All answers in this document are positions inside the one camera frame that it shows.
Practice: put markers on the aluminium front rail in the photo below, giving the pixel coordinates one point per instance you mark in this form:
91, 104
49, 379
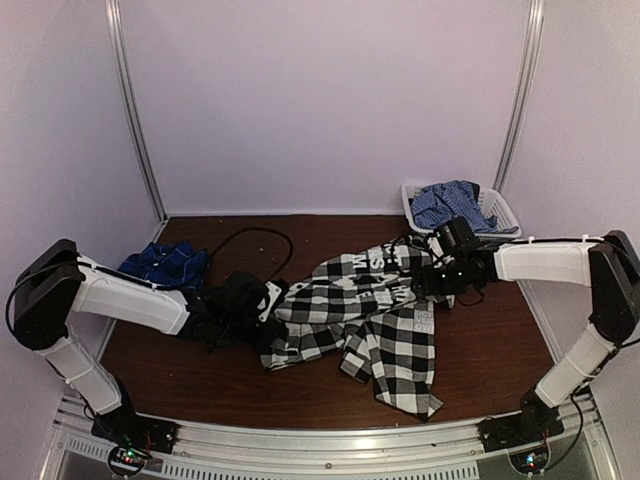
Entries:
449, 450

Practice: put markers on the light blue checked shirt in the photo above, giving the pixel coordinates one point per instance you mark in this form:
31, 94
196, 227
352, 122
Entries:
439, 203

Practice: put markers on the right aluminium frame post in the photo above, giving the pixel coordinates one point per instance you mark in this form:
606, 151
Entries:
527, 70

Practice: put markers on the left circuit board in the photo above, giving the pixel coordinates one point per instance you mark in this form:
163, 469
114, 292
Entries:
126, 461

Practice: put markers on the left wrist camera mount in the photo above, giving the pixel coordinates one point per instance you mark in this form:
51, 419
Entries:
276, 290

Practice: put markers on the black white checked shirt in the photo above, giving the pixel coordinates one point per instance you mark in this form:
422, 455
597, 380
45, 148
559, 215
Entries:
366, 306

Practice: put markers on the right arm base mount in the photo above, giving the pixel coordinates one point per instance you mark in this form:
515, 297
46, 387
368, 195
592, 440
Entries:
510, 432

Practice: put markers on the circuit board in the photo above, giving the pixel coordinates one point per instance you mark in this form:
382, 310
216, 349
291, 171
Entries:
126, 461
529, 462

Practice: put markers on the aluminium frame post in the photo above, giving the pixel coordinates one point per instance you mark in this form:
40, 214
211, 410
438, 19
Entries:
527, 70
132, 116

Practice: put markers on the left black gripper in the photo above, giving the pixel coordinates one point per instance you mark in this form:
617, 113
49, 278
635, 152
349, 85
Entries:
263, 341

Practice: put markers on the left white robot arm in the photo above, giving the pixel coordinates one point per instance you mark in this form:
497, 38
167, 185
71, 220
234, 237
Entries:
62, 281

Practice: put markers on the right circuit board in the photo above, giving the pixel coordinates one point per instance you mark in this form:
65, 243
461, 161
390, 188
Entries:
529, 462

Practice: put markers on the white plastic laundry basket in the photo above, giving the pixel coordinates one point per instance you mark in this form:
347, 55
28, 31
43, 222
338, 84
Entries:
491, 203

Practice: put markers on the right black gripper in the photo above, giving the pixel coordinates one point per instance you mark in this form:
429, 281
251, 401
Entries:
427, 285

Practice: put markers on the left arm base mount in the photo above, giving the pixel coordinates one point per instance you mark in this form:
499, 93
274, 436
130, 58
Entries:
151, 435

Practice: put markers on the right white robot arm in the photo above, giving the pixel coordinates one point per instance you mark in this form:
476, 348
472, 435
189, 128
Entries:
587, 289

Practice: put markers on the blue plaid shirt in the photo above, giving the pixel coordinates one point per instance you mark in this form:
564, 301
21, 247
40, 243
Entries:
177, 265

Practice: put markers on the left aluminium frame post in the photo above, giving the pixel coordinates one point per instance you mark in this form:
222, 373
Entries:
132, 116

